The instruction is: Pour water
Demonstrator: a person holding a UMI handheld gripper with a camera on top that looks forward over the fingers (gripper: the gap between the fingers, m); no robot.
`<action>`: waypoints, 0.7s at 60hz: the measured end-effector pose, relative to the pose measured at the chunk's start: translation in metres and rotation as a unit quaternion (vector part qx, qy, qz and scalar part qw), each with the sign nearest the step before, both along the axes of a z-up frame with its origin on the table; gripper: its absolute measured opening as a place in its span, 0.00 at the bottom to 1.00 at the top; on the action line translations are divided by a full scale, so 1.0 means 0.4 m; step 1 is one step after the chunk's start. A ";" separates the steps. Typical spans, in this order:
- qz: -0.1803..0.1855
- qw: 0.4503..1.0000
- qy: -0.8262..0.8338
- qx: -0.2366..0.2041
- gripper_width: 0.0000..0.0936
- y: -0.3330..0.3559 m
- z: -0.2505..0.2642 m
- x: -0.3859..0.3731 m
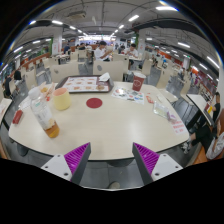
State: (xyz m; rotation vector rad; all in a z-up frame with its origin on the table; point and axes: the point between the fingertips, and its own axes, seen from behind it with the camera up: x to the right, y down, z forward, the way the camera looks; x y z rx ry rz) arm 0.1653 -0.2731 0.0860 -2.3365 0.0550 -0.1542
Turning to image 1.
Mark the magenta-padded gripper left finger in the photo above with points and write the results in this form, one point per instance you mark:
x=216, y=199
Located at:
x=77, y=158

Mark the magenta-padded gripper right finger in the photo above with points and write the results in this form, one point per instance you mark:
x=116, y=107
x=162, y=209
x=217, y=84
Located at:
x=146, y=158

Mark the clear bottle with amber drink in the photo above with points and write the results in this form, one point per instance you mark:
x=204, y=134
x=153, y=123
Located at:
x=41, y=111

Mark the clear plastic packet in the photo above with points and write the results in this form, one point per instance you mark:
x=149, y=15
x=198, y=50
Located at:
x=161, y=110

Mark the flat round red coaster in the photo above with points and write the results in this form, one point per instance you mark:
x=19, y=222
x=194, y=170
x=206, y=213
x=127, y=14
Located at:
x=94, y=103

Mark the small red packet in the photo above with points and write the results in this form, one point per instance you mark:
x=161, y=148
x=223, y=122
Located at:
x=149, y=99

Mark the yellow cup with pink inside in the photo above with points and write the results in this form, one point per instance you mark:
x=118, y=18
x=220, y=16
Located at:
x=61, y=100

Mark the person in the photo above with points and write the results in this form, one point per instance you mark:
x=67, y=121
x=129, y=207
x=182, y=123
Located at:
x=7, y=86
x=131, y=51
x=101, y=52
x=201, y=133

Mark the colourful printed leaflet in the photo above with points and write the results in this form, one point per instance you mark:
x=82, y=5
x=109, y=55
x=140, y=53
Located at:
x=128, y=95

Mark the red sauce packet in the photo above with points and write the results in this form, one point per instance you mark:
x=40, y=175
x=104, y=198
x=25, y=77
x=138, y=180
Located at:
x=48, y=98

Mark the small red box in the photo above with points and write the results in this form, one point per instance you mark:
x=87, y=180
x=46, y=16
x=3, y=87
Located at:
x=17, y=116

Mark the dark tray with menu paper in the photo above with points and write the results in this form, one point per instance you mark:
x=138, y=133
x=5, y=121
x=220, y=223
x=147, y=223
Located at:
x=83, y=85

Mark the white dining table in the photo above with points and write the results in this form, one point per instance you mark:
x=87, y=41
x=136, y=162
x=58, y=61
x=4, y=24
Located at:
x=4, y=108
x=200, y=106

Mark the red paper cup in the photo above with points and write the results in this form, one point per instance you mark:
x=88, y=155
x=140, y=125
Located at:
x=138, y=83

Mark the white printed paper sheet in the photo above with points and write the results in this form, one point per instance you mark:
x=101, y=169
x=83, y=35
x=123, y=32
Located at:
x=25, y=103

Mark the white paper napkin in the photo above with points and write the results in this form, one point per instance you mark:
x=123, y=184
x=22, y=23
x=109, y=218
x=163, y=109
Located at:
x=104, y=77

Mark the beige dining chairs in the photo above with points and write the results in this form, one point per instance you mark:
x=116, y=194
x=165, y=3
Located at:
x=106, y=68

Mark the ceiling light strips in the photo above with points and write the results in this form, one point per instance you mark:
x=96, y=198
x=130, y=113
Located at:
x=181, y=44

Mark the ceiling air conditioner unit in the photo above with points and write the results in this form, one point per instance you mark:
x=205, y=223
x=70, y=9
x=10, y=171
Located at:
x=76, y=14

